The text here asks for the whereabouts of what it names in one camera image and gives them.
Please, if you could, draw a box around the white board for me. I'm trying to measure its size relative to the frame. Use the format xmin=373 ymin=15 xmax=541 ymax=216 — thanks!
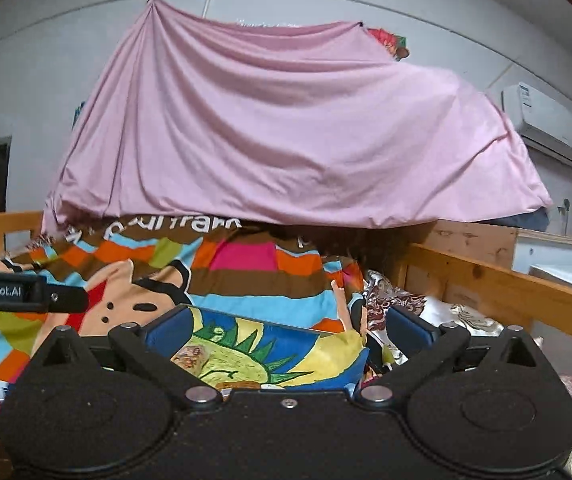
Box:
xmin=528 ymin=263 xmax=572 ymax=302

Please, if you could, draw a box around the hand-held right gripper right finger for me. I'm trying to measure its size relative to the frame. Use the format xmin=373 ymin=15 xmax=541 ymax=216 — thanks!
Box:
xmin=355 ymin=305 xmax=548 ymax=407

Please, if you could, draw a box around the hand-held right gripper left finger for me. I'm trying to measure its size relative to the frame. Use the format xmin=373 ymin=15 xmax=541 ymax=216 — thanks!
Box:
xmin=31 ymin=305 xmax=224 ymax=407

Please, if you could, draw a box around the wooden bed frame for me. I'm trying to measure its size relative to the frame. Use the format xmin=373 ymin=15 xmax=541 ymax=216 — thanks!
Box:
xmin=0 ymin=210 xmax=572 ymax=352

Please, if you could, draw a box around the floral satin quilt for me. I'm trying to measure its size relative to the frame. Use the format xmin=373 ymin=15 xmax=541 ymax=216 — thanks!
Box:
xmin=363 ymin=269 xmax=572 ymax=480

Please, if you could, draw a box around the pink bed sheet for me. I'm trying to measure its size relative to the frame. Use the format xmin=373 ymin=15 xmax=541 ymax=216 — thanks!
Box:
xmin=41 ymin=0 xmax=553 ymax=236

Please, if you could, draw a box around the red wall decoration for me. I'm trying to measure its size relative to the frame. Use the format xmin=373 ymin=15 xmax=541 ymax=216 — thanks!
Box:
xmin=366 ymin=27 xmax=412 ymax=62

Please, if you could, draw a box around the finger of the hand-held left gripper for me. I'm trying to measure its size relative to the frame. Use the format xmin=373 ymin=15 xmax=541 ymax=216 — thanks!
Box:
xmin=46 ymin=284 xmax=91 ymax=313

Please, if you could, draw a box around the striped cartoon printed blanket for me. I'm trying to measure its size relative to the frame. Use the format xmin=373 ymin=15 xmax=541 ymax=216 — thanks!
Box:
xmin=0 ymin=214 xmax=367 ymax=433

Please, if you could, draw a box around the white cabinet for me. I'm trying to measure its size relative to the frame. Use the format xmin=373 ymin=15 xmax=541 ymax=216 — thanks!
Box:
xmin=512 ymin=227 xmax=572 ymax=276

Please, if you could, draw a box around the colourful printed tray box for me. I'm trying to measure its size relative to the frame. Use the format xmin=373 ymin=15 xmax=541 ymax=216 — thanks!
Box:
xmin=143 ymin=304 xmax=371 ymax=395

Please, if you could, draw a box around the white air conditioner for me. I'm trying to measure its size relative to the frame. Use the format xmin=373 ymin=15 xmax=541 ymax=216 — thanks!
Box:
xmin=500 ymin=82 xmax=572 ymax=167

